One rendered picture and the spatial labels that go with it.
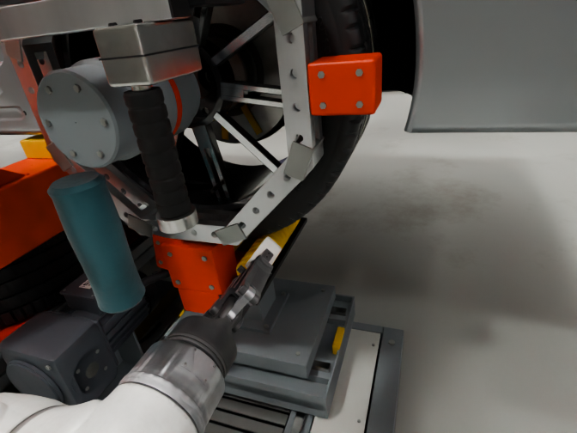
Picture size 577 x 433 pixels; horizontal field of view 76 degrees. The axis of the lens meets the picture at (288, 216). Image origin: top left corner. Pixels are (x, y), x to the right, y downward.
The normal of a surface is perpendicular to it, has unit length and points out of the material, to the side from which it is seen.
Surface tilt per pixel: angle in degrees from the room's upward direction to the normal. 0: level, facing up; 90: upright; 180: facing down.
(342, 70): 90
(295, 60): 90
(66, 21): 90
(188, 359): 45
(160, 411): 37
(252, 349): 0
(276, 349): 0
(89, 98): 90
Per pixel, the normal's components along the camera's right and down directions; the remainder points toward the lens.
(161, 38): 0.94, 0.07
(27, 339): -0.11, -0.88
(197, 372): 0.59, -0.57
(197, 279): -0.33, 0.47
